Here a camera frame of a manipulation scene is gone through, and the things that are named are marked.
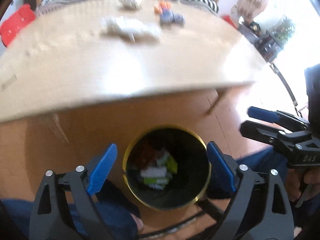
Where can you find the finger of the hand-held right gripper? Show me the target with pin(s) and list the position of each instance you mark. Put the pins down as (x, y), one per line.
(262, 113)
(260, 131)

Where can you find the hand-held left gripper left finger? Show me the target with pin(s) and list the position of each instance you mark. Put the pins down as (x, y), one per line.
(103, 170)

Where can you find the black shelf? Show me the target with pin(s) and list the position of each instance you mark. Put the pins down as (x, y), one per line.
(268, 46)

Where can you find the black bin with gold rim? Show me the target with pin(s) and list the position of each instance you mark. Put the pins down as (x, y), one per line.
(190, 190)

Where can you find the small red stool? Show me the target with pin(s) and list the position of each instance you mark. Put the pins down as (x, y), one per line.
(228, 21)

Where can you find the patterned beige curtain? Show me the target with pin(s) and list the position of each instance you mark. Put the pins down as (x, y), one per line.
(252, 0)

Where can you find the red pig-face stool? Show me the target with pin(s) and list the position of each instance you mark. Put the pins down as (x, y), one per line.
(15, 26)

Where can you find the green potted plant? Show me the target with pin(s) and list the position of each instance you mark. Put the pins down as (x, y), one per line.
(283, 30)

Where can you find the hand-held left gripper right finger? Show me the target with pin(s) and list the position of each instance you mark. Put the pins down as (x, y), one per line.
(222, 167)

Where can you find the person's right hand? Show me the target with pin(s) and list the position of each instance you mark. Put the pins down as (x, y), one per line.
(292, 185)

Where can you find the pile of trash wrappers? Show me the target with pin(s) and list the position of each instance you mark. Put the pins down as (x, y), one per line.
(172, 165)

